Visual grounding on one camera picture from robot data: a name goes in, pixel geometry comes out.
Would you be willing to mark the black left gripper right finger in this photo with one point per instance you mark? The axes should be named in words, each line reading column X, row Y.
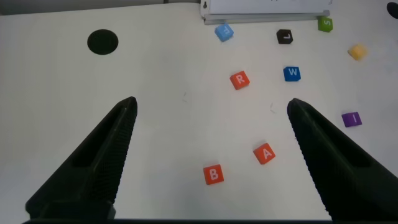
column 342, row 174

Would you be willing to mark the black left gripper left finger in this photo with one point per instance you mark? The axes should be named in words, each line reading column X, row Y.
column 99, row 161

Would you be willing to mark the purple block letter I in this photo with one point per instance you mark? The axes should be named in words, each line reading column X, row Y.
column 351, row 119

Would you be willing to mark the orange block letter A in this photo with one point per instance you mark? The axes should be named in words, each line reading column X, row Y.
column 264, row 153

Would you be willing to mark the orange block letter B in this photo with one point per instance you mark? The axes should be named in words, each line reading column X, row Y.
column 213, row 174

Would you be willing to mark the white BAAI sign board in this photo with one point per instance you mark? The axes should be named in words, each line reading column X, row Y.
column 264, row 12

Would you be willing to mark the blue block letter W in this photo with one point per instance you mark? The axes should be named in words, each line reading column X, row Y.
column 292, row 74

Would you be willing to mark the black table grommet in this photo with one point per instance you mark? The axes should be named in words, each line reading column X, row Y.
column 393, row 9
column 102, row 42

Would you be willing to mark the yellow letter block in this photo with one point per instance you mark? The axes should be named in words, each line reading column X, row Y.
column 357, row 52

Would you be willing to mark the orange block letter R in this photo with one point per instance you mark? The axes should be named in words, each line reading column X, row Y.
column 239, row 80

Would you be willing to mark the black block letter L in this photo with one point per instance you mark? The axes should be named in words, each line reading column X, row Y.
column 284, row 36

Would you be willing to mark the green block letter S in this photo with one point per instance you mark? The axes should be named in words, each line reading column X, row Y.
column 325, row 24

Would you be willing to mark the light blue letter block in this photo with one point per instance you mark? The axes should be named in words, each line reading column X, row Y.
column 224, row 32

